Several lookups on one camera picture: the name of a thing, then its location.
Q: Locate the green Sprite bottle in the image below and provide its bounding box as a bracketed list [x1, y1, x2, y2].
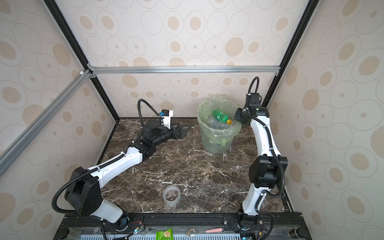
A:
[212, 109, 233, 125]

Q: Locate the mesh bin with green liner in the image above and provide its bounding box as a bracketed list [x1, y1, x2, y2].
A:
[197, 95, 242, 155]

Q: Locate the clear crushed bottle white cap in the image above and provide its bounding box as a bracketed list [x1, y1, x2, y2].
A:
[206, 116, 230, 130]

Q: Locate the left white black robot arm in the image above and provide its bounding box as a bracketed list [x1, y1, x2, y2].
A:
[52, 99, 191, 230]

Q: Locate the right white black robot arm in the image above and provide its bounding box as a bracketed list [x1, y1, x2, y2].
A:
[235, 77, 288, 223]

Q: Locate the clear tape roll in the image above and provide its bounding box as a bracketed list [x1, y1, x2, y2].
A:
[163, 185, 182, 206]

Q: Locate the green snack packet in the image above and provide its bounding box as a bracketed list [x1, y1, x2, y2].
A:
[156, 228, 174, 240]

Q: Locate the pink pen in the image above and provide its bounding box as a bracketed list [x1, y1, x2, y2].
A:
[205, 228, 223, 234]

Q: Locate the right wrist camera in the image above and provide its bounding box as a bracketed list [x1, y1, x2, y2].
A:
[244, 93, 262, 109]

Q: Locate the back aluminium rail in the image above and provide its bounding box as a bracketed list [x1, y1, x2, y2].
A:
[90, 66, 280, 74]

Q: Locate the aluminium rail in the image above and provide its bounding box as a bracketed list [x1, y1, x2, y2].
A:
[90, 66, 280, 74]
[1, 70, 91, 175]

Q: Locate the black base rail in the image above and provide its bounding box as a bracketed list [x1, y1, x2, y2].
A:
[54, 212, 312, 240]

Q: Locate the left aluminium rail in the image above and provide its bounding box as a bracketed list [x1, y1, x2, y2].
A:
[1, 70, 91, 175]

